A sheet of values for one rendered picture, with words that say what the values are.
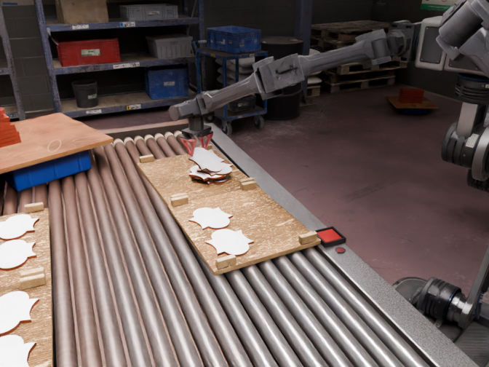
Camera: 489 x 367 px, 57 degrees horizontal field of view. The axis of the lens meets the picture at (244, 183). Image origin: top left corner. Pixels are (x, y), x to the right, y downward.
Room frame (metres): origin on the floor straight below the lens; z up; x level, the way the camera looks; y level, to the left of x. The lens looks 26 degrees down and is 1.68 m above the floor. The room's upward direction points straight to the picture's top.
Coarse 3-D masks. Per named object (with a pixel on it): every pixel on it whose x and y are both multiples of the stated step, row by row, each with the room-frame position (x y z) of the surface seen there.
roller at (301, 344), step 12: (168, 144) 1.99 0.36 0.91; (168, 156) 1.85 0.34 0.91; (252, 264) 1.04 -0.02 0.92; (252, 276) 0.99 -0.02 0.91; (264, 288) 0.93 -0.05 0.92; (264, 300) 0.90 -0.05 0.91; (276, 300) 0.89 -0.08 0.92; (276, 312) 0.85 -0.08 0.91; (288, 312) 0.84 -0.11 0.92; (288, 324) 0.80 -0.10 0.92; (288, 336) 0.78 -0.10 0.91; (300, 336) 0.76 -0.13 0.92; (300, 348) 0.73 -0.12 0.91; (312, 348) 0.73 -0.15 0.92; (312, 360) 0.70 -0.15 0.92; (324, 360) 0.70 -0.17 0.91
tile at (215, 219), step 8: (200, 208) 1.31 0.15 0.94; (208, 208) 1.31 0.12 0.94; (216, 208) 1.31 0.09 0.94; (200, 216) 1.26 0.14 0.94; (208, 216) 1.26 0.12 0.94; (216, 216) 1.26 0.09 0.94; (224, 216) 1.26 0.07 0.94; (232, 216) 1.27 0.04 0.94; (200, 224) 1.21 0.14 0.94; (208, 224) 1.21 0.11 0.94; (216, 224) 1.21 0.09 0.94; (224, 224) 1.21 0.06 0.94
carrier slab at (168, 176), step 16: (160, 160) 1.74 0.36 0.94; (176, 160) 1.74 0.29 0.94; (224, 160) 1.74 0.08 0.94; (160, 176) 1.58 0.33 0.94; (176, 176) 1.58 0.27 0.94; (240, 176) 1.58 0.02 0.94; (160, 192) 1.45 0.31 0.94; (176, 192) 1.45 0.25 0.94; (192, 192) 1.45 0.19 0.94; (208, 192) 1.45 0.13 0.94; (224, 192) 1.45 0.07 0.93
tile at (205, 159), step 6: (198, 150) 1.61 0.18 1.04; (204, 150) 1.62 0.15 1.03; (210, 150) 1.63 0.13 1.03; (198, 156) 1.58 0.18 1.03; (204, 156) 1.59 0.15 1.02; (210, 156) 1.60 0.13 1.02; (216, 156) 1.61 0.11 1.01; (198, 162) 1.54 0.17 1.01; (204, 162) 1.55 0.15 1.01; (210, 162) 1.56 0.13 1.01; (216, 162) 1.57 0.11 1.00; (204, 168) 1.52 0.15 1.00; (210, 168) 1.53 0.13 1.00; (216, 168) 1.54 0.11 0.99; (222, 168) 1.55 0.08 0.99
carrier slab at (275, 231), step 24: (240, 192) 1.45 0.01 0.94; (264, 192) 1.45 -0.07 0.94; (192, 216) 1.28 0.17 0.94; (240, 216) 1.28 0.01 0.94; (264, 216) 1.28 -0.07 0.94; (288, 216) 1.28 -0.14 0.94; (192, 240) 1.13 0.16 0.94; (264, 240) 1.13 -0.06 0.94; (288, 240) 1.13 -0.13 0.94; (240, 264) 1.02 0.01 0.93
